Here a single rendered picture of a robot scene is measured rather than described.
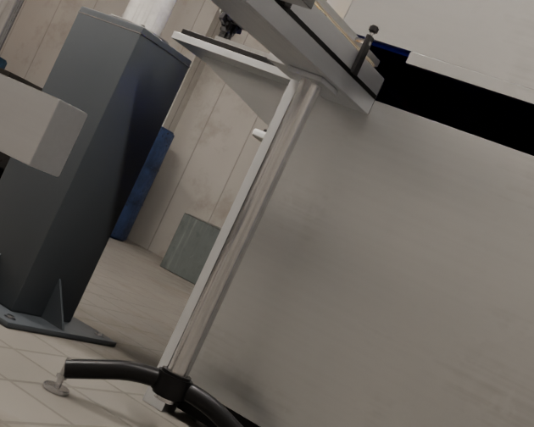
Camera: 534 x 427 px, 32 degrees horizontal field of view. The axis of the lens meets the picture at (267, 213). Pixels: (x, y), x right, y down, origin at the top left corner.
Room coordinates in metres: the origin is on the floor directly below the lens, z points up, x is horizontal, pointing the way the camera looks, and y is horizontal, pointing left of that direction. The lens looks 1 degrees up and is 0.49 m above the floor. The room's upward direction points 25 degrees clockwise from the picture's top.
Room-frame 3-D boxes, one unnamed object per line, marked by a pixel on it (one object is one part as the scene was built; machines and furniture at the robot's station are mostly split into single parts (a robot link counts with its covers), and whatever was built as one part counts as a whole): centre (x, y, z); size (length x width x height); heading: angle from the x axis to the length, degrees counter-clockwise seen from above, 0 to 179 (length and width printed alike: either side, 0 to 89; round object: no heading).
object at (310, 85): (2.01, 0.03, 0.46); 0.09 x 0.09 x 0.77; 61
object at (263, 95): (2.45, 0.18, 0.80); 0.34 x 0.03 x 0.13; 61
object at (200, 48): (2.66, 0.05, 0.87); 0.70 x 0.48 x 0.02; 151
